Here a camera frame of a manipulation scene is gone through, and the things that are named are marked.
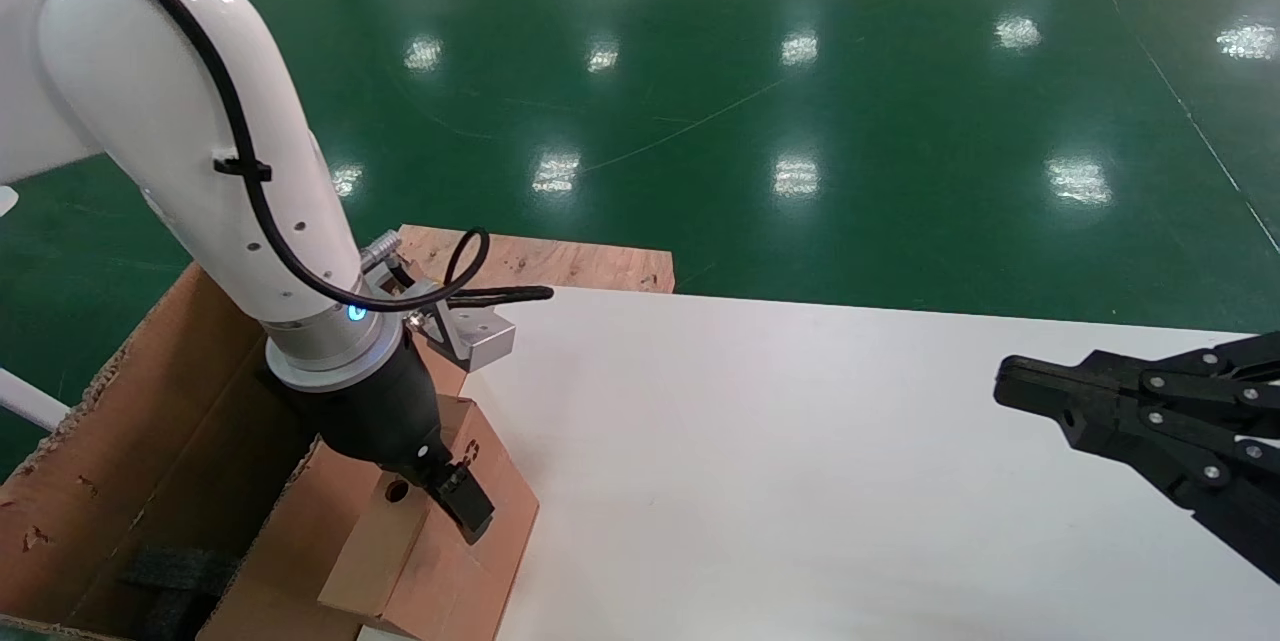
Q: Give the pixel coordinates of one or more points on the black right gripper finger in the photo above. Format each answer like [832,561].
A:
[1180,371]
[1150,441]

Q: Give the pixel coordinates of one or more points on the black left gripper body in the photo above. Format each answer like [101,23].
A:
[380,421]

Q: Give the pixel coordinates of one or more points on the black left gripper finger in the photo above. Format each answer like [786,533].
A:
[468,506]
[422,481]

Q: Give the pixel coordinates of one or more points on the small cardboard box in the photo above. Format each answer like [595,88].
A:
[460,576]

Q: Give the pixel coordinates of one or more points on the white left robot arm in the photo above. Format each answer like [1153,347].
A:
[150,71]

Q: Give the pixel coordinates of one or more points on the large open cardboard box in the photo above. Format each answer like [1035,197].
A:
[90,481]

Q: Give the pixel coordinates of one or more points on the wooden pallet board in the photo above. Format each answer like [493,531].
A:
[580,266]

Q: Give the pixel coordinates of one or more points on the black foam pad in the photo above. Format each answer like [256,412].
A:
[180,576]

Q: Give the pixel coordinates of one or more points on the white tube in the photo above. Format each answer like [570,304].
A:
[25,401]

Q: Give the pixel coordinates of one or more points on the white plastic part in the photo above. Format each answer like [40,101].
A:
[7,201]

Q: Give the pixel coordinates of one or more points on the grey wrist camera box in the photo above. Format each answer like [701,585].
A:
[482,341]

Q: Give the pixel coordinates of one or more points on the silver camera mounting bracket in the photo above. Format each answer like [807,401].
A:
[392,289]

